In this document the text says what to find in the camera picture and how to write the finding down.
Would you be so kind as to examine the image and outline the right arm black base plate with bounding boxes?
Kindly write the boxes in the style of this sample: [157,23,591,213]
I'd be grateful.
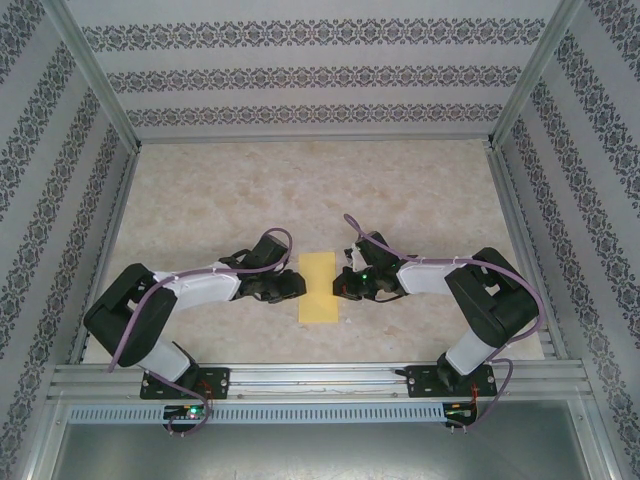
[406,364,497,400]

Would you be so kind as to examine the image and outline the slotted grey cable duct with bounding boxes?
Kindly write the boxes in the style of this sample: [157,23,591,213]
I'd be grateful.
[67,402,447,427]

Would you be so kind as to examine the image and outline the aluminium table end rail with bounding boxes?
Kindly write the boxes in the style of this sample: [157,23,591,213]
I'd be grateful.
[135,133,494,147]

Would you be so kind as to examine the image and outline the aluminium frame beam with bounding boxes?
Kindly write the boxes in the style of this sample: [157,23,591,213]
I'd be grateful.
[569,399,634,480]
[12,394,71,480]

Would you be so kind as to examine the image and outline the aluminium table side rail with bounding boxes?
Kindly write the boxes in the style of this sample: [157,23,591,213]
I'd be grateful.
[69,148,141,365]
[485,147,571,360]

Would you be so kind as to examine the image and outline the grey metal panel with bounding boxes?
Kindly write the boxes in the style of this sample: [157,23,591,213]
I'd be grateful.
[52,422,616,480]

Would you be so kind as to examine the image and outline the yellow paper sheet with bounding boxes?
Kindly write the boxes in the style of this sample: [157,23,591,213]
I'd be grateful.
[298,252,340,325]

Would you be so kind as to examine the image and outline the long aluminium mounting rail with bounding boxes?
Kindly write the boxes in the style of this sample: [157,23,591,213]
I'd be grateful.
[47,362,586,402]

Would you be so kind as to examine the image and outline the aluminium frame post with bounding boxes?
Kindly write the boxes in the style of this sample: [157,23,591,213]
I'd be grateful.
[38,0,142,152]
[485,0,587,150]

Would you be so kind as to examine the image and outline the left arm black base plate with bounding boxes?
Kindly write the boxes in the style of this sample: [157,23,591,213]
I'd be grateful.
[140,367,232,401]

